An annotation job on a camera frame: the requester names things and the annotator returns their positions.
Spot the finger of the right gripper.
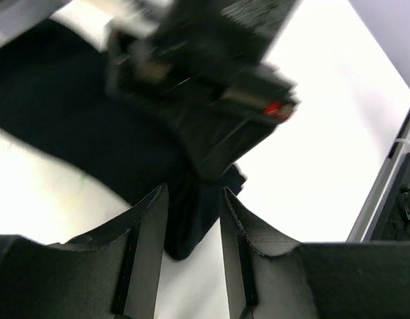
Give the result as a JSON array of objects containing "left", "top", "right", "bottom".
[{"left": 177, "top": 99, "right": 282, "bottom": 183}]

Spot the black sock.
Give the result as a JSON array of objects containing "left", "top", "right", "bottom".
[{"left": 0, "top": 20, "right": 245, "bottom": 261}]

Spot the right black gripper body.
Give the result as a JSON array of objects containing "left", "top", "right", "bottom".
[{"left": 107, "top": 1, "right": 296, "bottom": 125}]

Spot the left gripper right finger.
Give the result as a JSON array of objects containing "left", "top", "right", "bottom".
[{"left": 220, "top": 188, "right": 410, "bottom": 318}]

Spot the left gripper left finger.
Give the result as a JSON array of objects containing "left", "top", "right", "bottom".
[{"left": 0, "top": 185, "right": 168, "bottom": 318}]

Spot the aluminium front rail frame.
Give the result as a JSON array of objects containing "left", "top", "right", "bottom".
[{"left": 347, "top": 109, "right": 410, "bottom": 243}]

